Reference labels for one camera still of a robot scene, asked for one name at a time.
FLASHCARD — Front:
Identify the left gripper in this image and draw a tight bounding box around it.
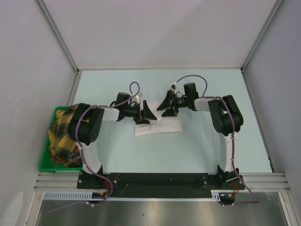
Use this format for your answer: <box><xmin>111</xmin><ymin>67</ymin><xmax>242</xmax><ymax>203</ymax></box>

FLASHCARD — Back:
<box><xmin>123</xmin><ymin>100</ymin><xmax>156</xmax><ymax>124</ymax></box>

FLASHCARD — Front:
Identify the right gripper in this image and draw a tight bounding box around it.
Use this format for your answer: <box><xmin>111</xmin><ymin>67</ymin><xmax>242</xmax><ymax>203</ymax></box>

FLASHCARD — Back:
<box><xmin>158</xmin><ymin>90</ymin><xmax>190</xmax><ymax>117</ymax></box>

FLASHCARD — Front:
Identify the white long sleeve shirt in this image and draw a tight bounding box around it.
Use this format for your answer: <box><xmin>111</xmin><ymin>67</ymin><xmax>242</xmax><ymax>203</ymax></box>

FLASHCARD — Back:
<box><xmin>135</xmin><ymin>101</ymin><xmax>183</xmax><ymax>136</ymax></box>

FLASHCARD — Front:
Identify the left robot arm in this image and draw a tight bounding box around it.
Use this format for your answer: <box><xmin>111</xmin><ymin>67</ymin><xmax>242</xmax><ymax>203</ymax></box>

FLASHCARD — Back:
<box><xmin>67</xmin><ymin>92</ymin><xmax>157</xmax><ymax>188</ymax></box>

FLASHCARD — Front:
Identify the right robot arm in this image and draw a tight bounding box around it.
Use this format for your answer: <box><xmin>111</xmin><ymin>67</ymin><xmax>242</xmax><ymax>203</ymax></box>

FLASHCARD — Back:
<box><xmin>157</xmin><ymin>83</ymin><xmax>244</xmax><ymax>189</ymax></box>

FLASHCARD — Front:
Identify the yellow plaid shirt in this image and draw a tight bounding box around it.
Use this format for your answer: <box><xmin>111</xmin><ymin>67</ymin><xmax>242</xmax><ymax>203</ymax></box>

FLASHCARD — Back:
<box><xmin>48</xmin><ymin>104</ymin><xmax>82</xmax><ymax>168</ymax></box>

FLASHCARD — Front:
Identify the green plastic bin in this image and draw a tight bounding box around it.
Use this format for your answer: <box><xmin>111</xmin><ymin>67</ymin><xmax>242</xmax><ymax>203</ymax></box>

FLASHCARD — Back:
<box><xmin>39</xmin><ymin>106</ymin><xmax>83</xmax><ymax>172</ymax></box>

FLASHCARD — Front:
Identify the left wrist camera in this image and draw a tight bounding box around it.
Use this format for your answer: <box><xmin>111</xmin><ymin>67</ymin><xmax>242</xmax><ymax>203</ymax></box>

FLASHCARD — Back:
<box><xmin>132</xmin><ymin>92</ymin><xmax>143</xmax><ymax>104</ymax></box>

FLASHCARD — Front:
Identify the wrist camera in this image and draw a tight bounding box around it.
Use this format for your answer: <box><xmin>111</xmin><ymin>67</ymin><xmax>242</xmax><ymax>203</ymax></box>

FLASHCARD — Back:
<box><xmin>170</xmin><ymin>82</ymin><xmax>179</xmax><ymax>94</ymax></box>
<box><xmin>132</xmin><ymin>92</ymin><xmax>143</xmax><ymax>104</ymax></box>

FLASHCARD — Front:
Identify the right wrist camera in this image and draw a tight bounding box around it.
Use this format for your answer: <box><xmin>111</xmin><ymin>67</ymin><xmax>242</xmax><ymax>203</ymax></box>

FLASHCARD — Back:
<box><xmin>170</xmin><ymin>82</ymin><xmax>179</xmax><ymax>94</ymax></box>

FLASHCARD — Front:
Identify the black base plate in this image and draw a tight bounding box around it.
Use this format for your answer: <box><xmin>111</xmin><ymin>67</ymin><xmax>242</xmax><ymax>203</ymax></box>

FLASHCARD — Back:
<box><xmin>77</xmin><ymin>172</ymin><xmax>245</xmax><ymax>198</ymax></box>

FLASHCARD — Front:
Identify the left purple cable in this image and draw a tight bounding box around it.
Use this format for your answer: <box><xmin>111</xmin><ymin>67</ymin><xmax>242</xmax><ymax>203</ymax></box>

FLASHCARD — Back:
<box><xmin>46</xmin><ymin>81</ymin><xmax>142</xmax><ymax>214</ymax></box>

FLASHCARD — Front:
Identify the white cable duct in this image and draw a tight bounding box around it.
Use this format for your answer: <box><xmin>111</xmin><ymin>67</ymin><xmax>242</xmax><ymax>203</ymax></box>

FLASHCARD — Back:
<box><xmin>43</xmin><ymin>191</ymin><xmax>220</xmax><ymax>202</ymax></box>

